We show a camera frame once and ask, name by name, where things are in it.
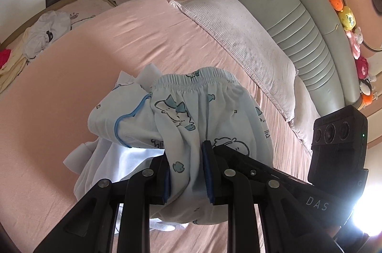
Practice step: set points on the grey padded headboard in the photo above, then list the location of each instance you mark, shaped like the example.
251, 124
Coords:
298, 2

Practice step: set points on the row of plush toys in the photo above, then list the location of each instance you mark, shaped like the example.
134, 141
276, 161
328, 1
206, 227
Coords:
346, 17

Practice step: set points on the large pink checked pillow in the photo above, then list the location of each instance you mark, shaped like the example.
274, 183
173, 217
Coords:
238, 41

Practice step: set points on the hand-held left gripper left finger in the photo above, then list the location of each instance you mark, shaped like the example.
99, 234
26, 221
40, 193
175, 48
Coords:
165, 181

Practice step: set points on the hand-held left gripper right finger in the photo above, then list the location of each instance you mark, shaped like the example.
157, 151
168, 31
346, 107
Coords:
208, 175

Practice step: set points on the white cartoon print pajama pants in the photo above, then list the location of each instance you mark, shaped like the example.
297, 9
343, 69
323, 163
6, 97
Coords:
215, 110

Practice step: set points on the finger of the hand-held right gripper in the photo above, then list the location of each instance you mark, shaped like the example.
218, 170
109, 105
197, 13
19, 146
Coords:
247, 163

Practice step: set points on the white pajama top blue piping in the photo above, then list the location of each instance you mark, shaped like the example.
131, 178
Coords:
125, 110

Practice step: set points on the cream cloth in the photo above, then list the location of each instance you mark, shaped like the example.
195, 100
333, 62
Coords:
15, 68

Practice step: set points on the white crumpled garment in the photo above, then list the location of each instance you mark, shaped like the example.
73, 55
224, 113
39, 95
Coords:
44, 32

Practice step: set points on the red cloth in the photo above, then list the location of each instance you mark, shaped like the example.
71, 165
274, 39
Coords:
4, 57

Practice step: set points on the small pink checked pillow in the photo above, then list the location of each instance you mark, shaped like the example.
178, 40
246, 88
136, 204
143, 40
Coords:
304, 119

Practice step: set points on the pink bed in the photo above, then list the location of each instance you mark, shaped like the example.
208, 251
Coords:
89, 62

